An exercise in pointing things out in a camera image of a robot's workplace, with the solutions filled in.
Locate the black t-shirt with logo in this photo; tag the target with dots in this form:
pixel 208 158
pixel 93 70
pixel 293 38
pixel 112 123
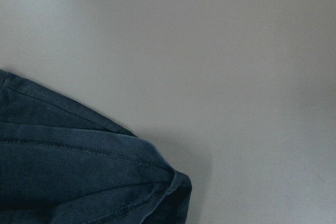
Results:
pixel 62 162

